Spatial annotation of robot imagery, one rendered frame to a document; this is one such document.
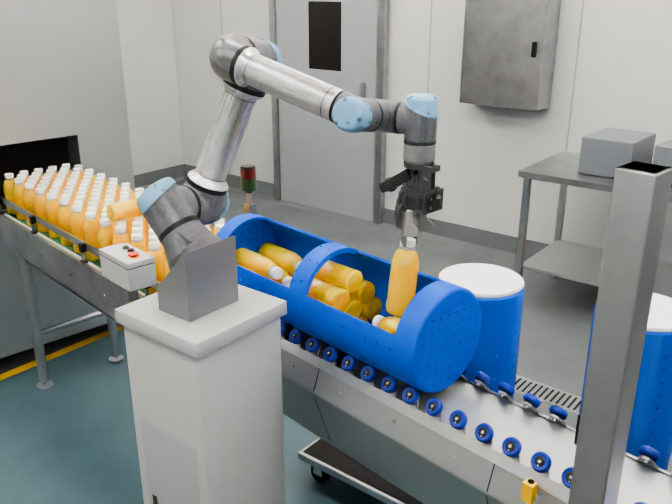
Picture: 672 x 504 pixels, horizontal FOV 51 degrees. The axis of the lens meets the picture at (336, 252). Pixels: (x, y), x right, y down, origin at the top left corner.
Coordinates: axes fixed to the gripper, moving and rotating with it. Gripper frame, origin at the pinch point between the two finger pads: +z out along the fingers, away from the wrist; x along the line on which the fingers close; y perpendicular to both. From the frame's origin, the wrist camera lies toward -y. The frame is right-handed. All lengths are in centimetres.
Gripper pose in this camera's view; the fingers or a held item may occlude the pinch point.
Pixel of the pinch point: (408, 239)
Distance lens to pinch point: 176.6
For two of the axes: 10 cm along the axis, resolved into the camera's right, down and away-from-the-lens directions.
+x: 7.3, -2.4, 6.4
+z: -0.1, 9.3, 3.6
